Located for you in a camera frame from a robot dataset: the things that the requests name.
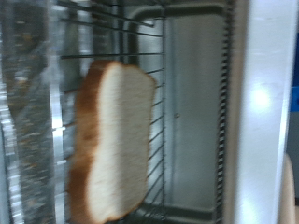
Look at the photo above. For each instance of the crumpled aluminium foil liner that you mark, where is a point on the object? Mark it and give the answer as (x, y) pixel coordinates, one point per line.
(31, 140)

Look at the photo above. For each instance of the silver toaster oven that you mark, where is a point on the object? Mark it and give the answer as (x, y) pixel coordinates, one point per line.
(261, 124)

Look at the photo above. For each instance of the white bread slice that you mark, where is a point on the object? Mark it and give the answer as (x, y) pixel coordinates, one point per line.
(121, 140)

